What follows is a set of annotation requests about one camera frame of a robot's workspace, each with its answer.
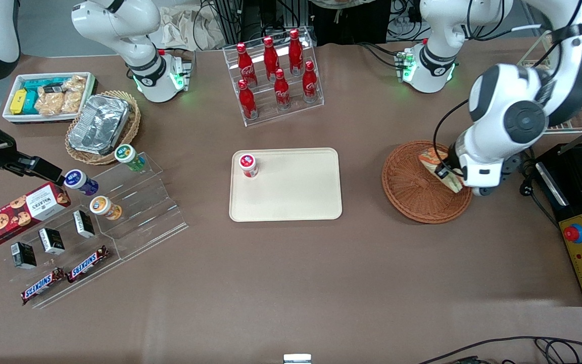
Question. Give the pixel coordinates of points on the black control box yellow panel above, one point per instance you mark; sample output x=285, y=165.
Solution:
x=574, y=202

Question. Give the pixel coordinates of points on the orange lid cup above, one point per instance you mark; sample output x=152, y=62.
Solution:
x=104, y=207

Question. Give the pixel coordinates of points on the base connector box green light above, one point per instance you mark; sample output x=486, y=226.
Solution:
x=182, y=73
x=406, y=65

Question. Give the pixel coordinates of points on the white plastic snack bin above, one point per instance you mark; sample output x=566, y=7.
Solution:
x=10, y=118

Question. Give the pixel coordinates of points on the small white box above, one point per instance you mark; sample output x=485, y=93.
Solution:
x=297, y=359

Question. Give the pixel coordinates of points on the clear bag of crackers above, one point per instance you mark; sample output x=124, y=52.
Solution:
x=74, y=93
x=49, y=102

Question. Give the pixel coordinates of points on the green lid cup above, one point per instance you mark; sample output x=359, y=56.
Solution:
x=128, y=155

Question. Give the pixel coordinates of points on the red cola bottle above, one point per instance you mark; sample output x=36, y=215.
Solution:
x=247, y=103
x=282, y=91
x=310, y=83
x=271, y=60
x=296, y=53
x=246, y=68

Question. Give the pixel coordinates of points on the teal snack box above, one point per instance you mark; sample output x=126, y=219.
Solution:
x=30, y=102
x=43, y=82

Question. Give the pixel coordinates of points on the yellow snack box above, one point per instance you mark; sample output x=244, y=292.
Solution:
x=18, y=101

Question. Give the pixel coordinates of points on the crumpled beige paper bag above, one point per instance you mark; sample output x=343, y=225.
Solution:
x=180, y=28

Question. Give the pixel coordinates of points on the beige plastic tray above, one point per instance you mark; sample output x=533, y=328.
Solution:
x=296, y=192

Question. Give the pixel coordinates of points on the person in grey clothes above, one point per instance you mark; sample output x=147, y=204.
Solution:
x=351, y=23

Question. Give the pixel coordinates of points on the red Walkers cookie box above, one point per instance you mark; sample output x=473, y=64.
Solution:
x=18, y=213

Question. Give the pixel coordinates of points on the clear acrylic bottle rack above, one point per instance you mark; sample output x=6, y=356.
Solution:
x=291, y=114

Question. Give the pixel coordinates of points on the clear acrylic step display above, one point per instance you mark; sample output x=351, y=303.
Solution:
x=94, y=275
x=149, y=217

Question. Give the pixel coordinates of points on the aluminium foil tray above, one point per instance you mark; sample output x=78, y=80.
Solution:
x=98, y=124

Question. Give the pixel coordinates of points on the small wicker basket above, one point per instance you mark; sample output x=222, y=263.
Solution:
x=132, y=126

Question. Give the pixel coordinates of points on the triangular sandwich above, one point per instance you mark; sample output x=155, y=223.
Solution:
x=428, y=159

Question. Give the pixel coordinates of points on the small black carton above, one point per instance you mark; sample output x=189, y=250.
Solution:
x=84, y=223
x=51, y=241
x=23, y=255

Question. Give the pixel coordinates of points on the purple lid cup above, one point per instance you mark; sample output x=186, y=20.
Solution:
x=80, y=182

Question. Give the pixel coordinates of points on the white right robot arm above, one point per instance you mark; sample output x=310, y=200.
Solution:
x=119, y=30

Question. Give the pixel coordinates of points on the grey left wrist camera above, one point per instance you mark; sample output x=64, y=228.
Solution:
x=483, y=191

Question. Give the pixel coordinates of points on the round brown wicker basket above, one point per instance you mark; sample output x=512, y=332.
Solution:
x=412, y=197

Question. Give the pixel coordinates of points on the red emergency stop button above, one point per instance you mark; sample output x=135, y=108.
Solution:
x=574, y=233

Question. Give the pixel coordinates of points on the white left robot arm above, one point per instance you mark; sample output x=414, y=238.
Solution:
x=523, y=119

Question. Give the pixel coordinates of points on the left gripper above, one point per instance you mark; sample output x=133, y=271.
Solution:
x=454, y=152

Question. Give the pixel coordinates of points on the red lid cup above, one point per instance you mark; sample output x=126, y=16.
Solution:
x=248, y=166

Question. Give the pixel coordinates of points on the Snickers bar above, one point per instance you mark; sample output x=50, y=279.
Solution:
x=42, y=286
x=88, y=264

